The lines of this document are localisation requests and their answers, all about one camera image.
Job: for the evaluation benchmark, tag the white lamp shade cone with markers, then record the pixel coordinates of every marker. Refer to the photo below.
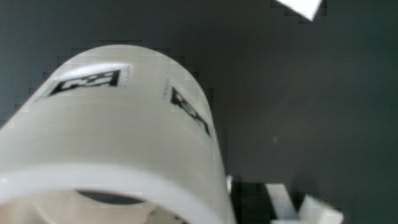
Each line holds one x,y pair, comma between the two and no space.
108,148

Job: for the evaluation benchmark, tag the white marker sheet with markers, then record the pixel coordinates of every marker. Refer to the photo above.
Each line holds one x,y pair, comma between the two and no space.
303,7

